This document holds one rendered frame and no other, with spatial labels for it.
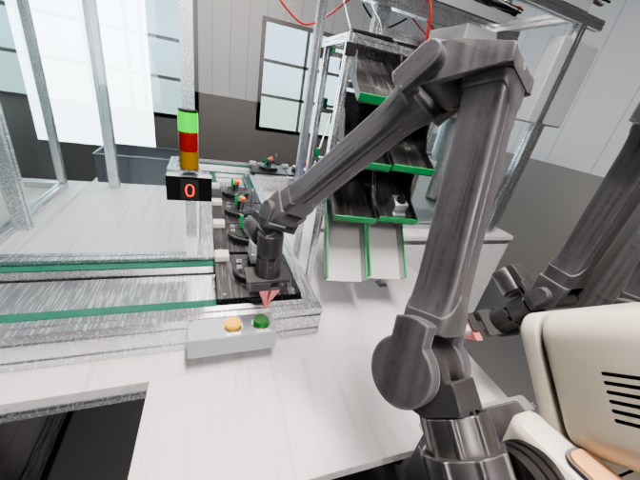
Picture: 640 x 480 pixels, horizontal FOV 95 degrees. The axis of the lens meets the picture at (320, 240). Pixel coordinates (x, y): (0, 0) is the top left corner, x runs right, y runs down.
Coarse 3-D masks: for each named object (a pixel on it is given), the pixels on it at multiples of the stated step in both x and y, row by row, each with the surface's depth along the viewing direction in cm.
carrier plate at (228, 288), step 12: (216, 264) 94; (228, 264) 95; (288, 264) 102; (216, 276) 89; (228, 276) 89; (216, 288) 84; (228, 288) 85; (240, 288) 86; (288, 288) 89; (216, 300) 81; (228, 300) 81; (240, 300) 82
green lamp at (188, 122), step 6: (180, 114) 76; (186, 114) 75; (192, 114) 76; (180, 120) 76; (186, 120) 76; (192, 120) 77; (180, 126) 77; (186, 126) 77; (192, 126) 77; (192, 132) 78
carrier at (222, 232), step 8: (240, 216) 115; (248, 216) 115; (216, 224) 116; (224, 224) 117; (232, 224) 122; (240, 224) 116; (216, 232) 113; (224, 232) 114; (232, 232) 110; (240, 232) 112; (216, 240) 108; (224, 240) 109; (232, 240) 109; (240, 240) 108; (248, 240) 108; (216, 248) 103; (224, 248) 104; (232, 248) 105; (240, 248) 106; (248, 248) 107
